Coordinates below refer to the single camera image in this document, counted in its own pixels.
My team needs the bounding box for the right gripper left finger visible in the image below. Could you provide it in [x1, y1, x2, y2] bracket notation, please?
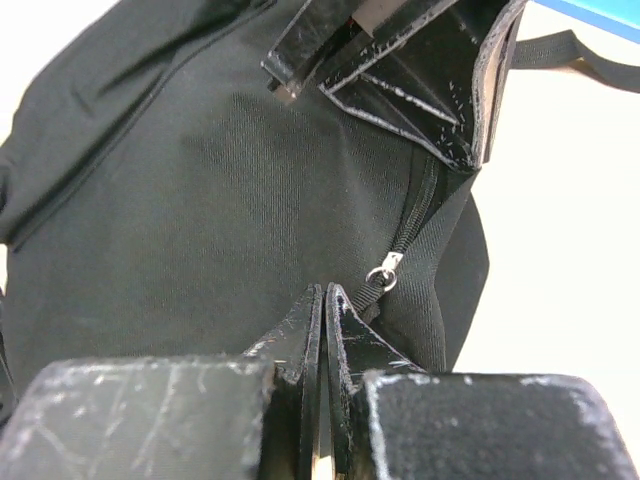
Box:
[1, 286, 323, 479]

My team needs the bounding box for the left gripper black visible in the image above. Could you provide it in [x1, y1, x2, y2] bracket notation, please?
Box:
[261, 1, 480, 172]

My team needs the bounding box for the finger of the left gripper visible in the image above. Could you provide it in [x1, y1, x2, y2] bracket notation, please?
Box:
[471, 1, 526, 165]

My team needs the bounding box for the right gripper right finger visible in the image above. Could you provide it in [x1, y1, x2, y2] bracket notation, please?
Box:
[324, 284, 638, 479]

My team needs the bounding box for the black student backpack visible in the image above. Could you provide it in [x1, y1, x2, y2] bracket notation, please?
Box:
[1, 1, 639, 399]

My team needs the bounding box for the blue shelf unit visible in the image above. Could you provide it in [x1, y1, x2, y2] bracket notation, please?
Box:
[536, 0, 639, 32]

